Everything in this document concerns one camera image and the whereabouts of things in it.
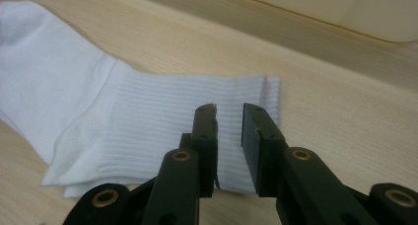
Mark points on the white sock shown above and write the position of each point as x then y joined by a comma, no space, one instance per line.
65,87

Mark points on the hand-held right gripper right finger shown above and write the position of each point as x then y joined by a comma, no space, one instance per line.
263,152

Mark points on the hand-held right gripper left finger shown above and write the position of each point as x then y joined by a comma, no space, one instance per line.
205,152

